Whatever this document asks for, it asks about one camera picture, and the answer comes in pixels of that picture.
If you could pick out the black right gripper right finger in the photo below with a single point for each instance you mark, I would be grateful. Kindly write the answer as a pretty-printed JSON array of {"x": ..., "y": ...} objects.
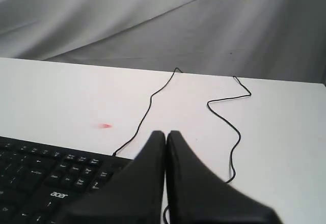
[{"x": 197, "y": 195}]

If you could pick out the white backdrop cloth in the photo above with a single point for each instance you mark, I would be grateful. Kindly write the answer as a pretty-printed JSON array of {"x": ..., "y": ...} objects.
[{"x": 271, "y": 39}]

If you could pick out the black acer keyboard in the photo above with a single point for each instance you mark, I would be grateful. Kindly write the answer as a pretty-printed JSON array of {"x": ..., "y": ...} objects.
[{"x": 38, "y": 180}]

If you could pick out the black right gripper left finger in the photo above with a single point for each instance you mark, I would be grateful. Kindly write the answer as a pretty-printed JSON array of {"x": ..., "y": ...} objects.
[{"x": 134, "y": 195}]

